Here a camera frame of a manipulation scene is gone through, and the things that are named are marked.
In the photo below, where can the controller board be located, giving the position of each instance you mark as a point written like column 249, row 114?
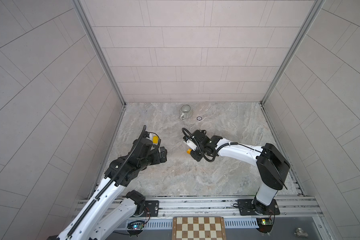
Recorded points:
column 265, row 225
column 136, row 227

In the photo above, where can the yellow wedge block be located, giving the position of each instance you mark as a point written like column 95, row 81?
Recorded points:
column 156, row 140

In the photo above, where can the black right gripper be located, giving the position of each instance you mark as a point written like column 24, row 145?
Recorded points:
column 194, row 156

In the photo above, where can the aluminium front rail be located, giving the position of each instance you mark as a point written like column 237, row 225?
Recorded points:
column 289, row 206

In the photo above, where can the striped ceramic mug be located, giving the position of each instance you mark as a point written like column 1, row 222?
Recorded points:
column 185, row 112

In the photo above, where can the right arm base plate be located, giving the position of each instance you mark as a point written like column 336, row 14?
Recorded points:
column 254, row 207

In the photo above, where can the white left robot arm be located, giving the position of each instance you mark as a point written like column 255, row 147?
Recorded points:
column 93, row 223

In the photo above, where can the small metal object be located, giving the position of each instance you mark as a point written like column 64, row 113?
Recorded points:
column 300, row 233

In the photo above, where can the chessboard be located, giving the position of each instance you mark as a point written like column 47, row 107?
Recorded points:
column 199, row 228

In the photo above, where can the aluminium corner frame post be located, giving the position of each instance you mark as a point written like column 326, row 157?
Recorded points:
column 312, row 14

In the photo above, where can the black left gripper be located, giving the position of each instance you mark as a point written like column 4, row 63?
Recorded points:
column 156, row 159

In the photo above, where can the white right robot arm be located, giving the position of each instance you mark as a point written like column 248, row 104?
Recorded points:
column 271, row 164

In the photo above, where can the right controller board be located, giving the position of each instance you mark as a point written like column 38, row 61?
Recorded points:
column 265, row 225

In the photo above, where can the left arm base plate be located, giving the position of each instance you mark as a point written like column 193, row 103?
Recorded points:
column 147, row 209

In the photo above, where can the left controller board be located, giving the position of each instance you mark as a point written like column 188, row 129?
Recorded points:
column 136, row 227

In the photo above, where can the left corner frame post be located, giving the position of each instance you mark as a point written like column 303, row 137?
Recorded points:
column 78, row 7

